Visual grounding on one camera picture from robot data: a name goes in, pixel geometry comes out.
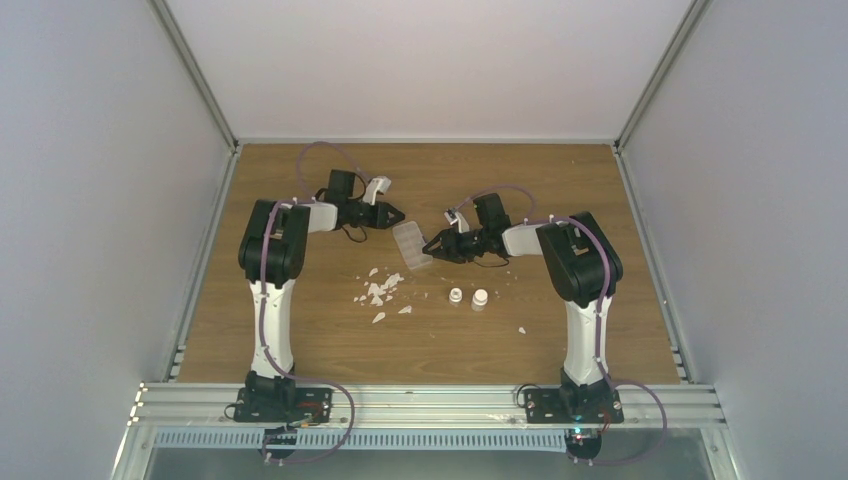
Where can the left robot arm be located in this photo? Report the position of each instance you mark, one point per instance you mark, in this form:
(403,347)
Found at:
(272,254)

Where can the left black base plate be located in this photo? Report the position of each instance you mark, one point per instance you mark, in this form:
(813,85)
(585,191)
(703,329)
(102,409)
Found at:
(303,405)

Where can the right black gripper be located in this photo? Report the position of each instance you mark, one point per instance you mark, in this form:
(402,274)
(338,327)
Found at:
(452,243)

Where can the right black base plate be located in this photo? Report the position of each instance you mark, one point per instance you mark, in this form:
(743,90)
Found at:
(595,404)

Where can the capped white pill bottle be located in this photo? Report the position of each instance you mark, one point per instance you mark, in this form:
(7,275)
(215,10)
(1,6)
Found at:
(479,300)

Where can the clear plastic pill organizer box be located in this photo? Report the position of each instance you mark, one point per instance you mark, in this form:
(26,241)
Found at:
(411,242)

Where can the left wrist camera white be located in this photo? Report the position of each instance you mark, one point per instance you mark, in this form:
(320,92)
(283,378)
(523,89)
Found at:
(378,185)

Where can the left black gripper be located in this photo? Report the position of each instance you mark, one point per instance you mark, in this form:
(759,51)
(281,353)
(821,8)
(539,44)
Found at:
(371,215)

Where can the aluminium front rail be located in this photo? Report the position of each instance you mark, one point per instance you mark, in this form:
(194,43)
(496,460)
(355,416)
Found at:
(428,406)

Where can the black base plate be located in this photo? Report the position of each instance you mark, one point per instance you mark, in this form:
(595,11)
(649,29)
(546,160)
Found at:
(303,405)
(595,404)

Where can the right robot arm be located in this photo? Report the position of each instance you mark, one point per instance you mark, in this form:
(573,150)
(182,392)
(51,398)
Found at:
(582,265)

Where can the white slotted cable duct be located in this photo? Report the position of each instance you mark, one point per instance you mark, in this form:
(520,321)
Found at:
(363,439)

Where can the white pill fragments pile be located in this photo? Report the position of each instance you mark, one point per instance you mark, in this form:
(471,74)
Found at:
(380,294)

